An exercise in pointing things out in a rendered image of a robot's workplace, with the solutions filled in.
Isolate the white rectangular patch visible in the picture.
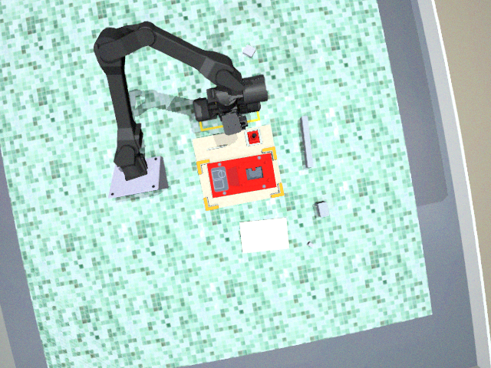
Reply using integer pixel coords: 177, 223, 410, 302
239, 218, 289, 254

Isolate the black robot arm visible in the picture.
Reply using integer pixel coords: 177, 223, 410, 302
94, 21, 268, 181

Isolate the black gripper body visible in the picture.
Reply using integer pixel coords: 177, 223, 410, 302
193, 97, 261, 122

